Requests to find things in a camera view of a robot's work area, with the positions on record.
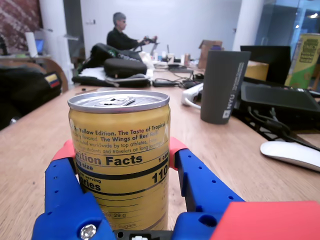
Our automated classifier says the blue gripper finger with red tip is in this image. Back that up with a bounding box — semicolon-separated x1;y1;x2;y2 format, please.
31;139;116;240
169;136;246;240

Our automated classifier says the yellow energy drink can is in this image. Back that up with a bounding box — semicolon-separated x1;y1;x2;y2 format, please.
67;89;171;231

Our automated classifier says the white power strip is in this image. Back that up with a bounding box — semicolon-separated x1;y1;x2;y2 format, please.
181;82;205;110

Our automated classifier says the white computer mouse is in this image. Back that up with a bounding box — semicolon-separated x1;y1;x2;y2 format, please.
259;140;320;173

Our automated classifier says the grey NYU tumbler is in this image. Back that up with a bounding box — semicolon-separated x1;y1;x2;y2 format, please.
199;49;252;125

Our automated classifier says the black power adapter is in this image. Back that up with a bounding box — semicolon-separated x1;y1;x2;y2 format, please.
152;78;181;88

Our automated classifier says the black backpack with flag patch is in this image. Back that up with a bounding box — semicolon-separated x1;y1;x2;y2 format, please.
0;65;63;131

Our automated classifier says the black electronics box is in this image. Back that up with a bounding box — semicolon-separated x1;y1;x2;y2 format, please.
233;81;320;127

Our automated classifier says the brown cardboard box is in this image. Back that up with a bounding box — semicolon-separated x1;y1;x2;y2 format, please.
198;39;224;70

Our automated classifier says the black zipped case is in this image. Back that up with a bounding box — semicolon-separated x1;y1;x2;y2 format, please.
103;57;148;79

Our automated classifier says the black monitor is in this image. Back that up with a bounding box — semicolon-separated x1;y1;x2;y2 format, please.
239;45;292;85

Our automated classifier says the white paper roll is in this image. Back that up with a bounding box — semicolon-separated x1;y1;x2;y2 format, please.
24;31;39;58

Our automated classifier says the yellow green snack box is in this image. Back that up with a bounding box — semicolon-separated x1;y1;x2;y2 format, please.
284;32;320;90

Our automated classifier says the seated person in black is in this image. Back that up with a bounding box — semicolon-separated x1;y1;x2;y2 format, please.
106;11;159;54

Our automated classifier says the black cable bundle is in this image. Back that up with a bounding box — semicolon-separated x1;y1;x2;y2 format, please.
246;106;320;151

